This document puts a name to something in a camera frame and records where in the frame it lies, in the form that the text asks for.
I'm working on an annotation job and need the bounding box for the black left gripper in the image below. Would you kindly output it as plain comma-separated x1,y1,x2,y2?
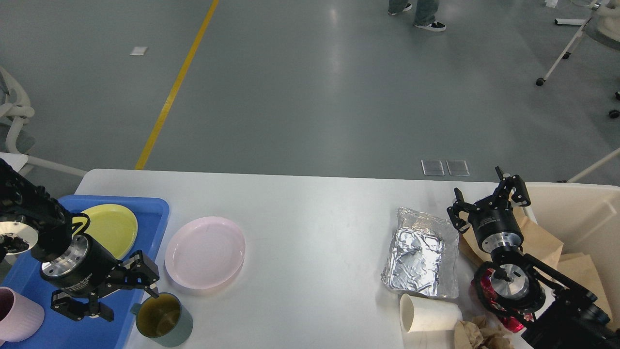
40,234,160,322

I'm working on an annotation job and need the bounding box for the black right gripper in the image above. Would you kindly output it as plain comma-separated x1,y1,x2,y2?
447,166,531,253

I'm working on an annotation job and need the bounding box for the green mug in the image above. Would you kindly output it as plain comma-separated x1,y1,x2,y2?
130,292,194,348

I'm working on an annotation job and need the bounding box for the pink plate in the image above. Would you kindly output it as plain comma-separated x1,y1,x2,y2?
164,216,246,291

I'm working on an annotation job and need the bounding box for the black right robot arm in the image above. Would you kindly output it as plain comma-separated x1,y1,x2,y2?
447,167,620,349

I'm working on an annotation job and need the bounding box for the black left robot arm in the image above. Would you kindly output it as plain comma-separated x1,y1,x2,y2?
0,160,160,322

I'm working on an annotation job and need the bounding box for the yellow plate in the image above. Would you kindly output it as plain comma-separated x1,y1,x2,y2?
82,204,138,260

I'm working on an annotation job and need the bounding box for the blue plastic tray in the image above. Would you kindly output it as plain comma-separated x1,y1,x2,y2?
2,195,169,349

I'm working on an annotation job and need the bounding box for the pink ribbed cup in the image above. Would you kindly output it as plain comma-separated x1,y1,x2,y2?
0,286,45,345

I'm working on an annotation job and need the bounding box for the crumpled aluminium foil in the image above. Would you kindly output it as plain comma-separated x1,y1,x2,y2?
381,207,459,300

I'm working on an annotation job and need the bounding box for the white waste bin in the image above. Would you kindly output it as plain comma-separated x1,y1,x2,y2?
527,183,620,329

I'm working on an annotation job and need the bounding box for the brown paper bag in bin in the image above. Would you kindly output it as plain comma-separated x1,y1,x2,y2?
557,253,614,322

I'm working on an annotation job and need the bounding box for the red crushed can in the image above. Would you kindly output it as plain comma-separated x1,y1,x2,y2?
471,261,545,333

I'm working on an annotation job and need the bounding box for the crumpled brown paper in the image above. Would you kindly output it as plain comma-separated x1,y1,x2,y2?
454,316,514,349

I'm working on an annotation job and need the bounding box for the white paper cup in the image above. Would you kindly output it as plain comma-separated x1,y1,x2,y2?
399,294,463,333

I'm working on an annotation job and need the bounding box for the white side table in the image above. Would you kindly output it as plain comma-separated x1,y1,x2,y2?
0,152,28,172

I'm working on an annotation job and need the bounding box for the white office chair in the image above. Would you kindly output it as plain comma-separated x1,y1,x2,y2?
0,67,87,177

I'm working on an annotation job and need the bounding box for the person in jeans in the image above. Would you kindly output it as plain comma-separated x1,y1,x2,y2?
388,0,447,32

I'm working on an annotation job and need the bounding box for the white wheeled stand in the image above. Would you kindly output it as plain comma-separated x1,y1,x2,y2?
535,0,620,120

